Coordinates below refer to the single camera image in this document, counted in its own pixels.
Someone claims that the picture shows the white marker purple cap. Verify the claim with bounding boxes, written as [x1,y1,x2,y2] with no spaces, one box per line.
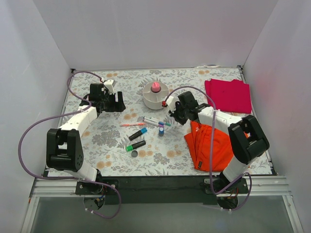
[143,119,164,127]

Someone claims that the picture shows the white round desk organizer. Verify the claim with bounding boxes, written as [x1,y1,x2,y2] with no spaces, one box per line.
[142,82,169,110]

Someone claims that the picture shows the black highlighter blue cap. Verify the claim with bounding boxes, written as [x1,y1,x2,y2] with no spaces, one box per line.
[128,127,147,141]

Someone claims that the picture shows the pink capped glue bottle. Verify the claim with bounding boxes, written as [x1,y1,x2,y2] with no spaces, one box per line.
[151,82,161,93]

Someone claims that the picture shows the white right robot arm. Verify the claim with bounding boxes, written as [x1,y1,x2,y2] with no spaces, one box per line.
[162,91,270,194]

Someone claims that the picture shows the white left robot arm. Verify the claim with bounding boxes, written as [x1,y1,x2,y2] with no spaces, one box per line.
[46,80,126,194]

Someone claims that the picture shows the orange pink pen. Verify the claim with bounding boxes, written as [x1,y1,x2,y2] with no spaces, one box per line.
[120,122,145,127]

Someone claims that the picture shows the orange folded shorts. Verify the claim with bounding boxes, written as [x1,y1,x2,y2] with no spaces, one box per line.
[184,120,251,172]

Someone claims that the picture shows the blue capped small jar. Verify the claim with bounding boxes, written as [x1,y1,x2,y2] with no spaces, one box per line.
[158,127,164,136]

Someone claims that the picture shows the black highlighter green cap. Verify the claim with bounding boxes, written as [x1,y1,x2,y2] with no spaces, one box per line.
[125,140,146,151]

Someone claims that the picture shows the magenta folded cloth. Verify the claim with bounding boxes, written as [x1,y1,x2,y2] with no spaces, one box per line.
[205,79,252,114]

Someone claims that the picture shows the grey round cap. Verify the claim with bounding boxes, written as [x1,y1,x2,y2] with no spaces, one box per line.
[131,150,138,158]

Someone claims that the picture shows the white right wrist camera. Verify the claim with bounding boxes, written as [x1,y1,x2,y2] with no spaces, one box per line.
[162,96,178,117]

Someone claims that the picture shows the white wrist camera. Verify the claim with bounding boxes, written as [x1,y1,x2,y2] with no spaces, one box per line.
[103,79,116,95]
[162,96,178,117]

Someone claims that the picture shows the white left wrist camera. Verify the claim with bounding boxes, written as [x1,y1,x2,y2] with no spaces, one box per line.
[103,79,116,95]

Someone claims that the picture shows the aluminium frame rail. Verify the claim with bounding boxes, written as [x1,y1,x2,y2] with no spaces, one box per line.
[21,176,304,233]

